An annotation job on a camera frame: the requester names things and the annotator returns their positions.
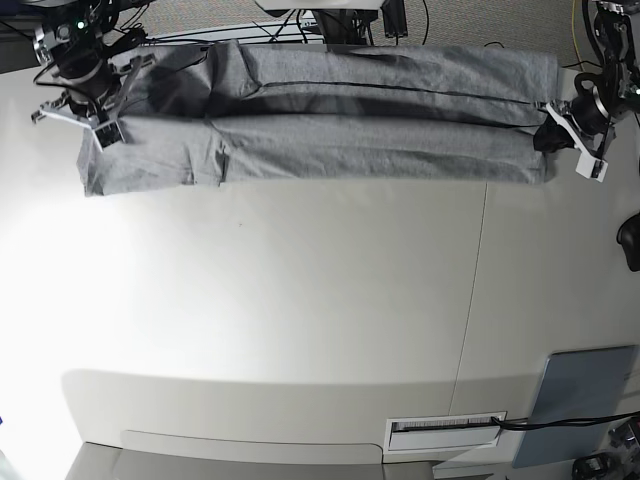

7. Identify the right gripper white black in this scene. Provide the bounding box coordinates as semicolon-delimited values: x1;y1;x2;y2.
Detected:
31;54;156;151

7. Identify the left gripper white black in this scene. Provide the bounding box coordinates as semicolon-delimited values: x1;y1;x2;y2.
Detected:
533;101;615;181

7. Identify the grey T-shirt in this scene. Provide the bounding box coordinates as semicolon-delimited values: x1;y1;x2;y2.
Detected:
77;42;559;196

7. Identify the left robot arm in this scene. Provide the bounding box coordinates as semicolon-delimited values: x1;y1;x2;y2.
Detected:
534;1;639;182

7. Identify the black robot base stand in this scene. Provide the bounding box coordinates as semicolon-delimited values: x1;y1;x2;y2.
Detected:
311;9;373;46

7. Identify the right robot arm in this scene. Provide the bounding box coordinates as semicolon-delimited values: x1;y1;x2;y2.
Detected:
21;1;155;150

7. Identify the black computer mouse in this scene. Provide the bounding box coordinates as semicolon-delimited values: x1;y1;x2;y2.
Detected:
616;213;640;272

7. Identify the grey-blue tablet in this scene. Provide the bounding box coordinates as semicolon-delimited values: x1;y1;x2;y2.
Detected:
512;345;637;469

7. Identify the yellow floor cable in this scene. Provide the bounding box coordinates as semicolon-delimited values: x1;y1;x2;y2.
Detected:
569;0;588;66

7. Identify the black cable on table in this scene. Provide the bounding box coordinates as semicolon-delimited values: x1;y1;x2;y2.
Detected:
490;412;640;432

